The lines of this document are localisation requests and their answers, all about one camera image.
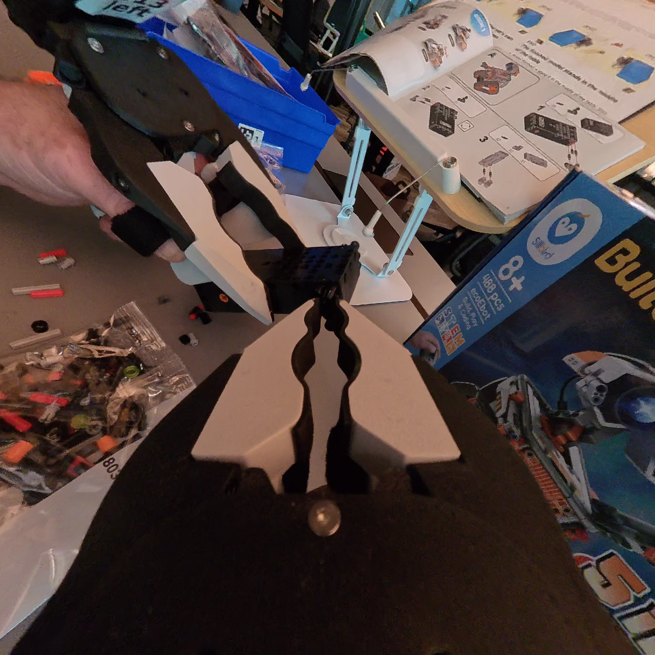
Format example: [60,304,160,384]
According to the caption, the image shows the black battery box block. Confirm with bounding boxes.
[194,241,361,320]

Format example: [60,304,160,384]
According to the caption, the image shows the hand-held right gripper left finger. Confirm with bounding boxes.
[190,301,328,494]

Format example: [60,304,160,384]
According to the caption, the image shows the clear bag dark parts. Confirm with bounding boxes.
[187,0,287,95]

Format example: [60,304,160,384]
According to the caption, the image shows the clear bag of building parts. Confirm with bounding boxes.
[0,301,198,640]

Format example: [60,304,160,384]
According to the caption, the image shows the grey desk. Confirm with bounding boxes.
[0,10,456,655]

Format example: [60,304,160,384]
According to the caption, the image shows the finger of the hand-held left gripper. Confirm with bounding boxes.
[147,160,273,326]
[205,141,305,251]

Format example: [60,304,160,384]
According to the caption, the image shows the page holder wire white tip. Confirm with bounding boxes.
[299,60,359,93]
[362,161,447,237]

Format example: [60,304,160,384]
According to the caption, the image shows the white book stand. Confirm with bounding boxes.
[284,67,461,308]

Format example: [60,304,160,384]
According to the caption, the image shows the person's left hand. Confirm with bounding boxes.
[0,78,188,264]

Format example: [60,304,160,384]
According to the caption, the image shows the blue plastic bin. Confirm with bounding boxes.
[138,18,341,175]

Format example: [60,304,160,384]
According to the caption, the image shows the black pin connector piece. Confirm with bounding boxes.
[319,287,343,332]

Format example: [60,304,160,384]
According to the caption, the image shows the dark grey axle rod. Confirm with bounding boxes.
[9,329,63,350]

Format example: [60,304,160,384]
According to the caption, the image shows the blue toy kit box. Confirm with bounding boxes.
[404,171,655,655]

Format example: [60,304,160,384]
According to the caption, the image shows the instruction booklet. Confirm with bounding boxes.
[327,0,646,226]

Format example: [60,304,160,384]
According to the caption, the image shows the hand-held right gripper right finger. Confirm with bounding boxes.
[330,300,463,494]

